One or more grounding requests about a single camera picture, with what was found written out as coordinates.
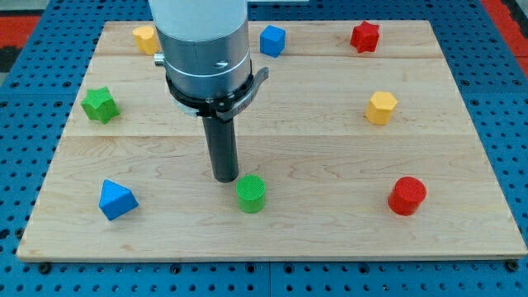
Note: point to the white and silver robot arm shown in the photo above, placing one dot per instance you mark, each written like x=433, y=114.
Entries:
x=205, y=54

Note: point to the green cylinder block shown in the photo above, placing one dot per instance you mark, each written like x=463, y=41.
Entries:
x=251, y=191

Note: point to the black cylindrical pointer tool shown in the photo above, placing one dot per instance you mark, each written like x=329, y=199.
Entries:
x=221, y=141

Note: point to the light wooden board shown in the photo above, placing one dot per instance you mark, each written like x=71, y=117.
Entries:
x=328, y=171

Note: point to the blue cube block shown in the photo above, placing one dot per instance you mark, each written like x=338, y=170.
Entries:
x=272, y=41

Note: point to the yellow hexagon block right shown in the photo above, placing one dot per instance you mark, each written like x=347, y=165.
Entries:
x=380, y=108

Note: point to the yellow hexagon block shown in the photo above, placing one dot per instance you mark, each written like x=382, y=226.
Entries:
x=380, y=108
x=146, y=39

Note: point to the red star block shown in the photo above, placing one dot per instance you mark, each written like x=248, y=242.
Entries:
x=365, y=37

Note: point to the red cylinder block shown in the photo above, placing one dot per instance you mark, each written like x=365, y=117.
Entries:
x=407, y=195

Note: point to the blue triangular prism block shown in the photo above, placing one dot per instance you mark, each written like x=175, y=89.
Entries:
x=116, y=200

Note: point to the yellow hexagon block top left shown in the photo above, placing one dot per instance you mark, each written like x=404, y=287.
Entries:
x=146, y=39

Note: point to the green star block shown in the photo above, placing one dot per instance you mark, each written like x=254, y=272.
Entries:
x=99, y=104

